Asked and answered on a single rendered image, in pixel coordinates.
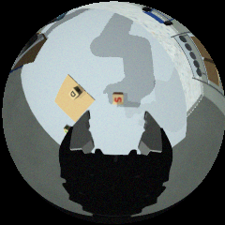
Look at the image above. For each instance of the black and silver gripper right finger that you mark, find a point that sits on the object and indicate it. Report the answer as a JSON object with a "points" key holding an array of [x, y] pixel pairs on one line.
{"points": [[155, 144]]}

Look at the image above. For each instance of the tan square mat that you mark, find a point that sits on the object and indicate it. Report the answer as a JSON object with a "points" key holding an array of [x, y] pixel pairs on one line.
{"points": [[73, 108]]}

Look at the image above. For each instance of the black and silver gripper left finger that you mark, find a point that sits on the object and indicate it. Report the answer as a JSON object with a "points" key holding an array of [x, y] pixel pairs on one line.
{"points": [[77, 141]]}

